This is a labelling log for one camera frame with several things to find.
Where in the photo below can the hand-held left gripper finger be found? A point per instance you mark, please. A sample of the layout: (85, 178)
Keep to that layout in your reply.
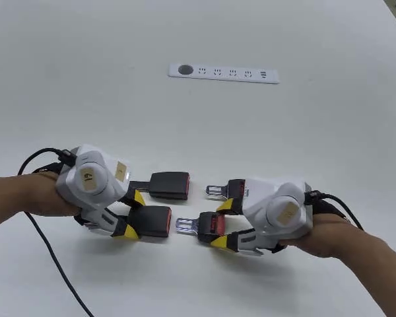
(118, 228)
(134, 198)

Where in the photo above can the black seat belt buckle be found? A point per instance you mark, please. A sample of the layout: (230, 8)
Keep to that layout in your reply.
(151, 223)
(170, 185)

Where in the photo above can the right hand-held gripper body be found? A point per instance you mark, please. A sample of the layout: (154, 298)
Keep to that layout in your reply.
(277, 211)

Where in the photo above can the white power strip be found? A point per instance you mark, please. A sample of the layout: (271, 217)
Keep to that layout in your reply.
(224, 73)

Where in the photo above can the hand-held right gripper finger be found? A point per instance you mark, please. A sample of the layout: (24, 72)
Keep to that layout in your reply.
(237, 242)
(231, 206)

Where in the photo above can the person's left hand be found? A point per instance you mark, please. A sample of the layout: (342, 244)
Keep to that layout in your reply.
(49, 198)

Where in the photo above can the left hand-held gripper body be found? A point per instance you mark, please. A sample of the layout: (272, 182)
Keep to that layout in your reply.
(95, 185)

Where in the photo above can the metal seat belt tongue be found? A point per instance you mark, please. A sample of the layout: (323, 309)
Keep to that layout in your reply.
(234, 190)
(206, 228)

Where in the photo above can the person's left forearm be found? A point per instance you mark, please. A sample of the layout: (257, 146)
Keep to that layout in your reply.
(10, 198)

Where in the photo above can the person's right hand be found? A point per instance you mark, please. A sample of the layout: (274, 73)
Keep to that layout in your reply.
(326, 231)

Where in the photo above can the person's right forearm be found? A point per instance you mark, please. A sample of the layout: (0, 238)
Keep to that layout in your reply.
(373, 264)

